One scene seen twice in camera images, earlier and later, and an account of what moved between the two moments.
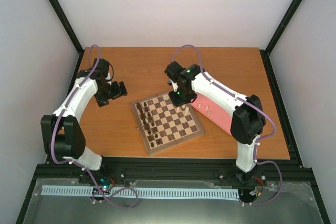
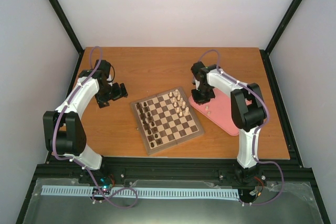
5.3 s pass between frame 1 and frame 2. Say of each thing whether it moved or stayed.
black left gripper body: stayed
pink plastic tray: stayed
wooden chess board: stayed
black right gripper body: moved
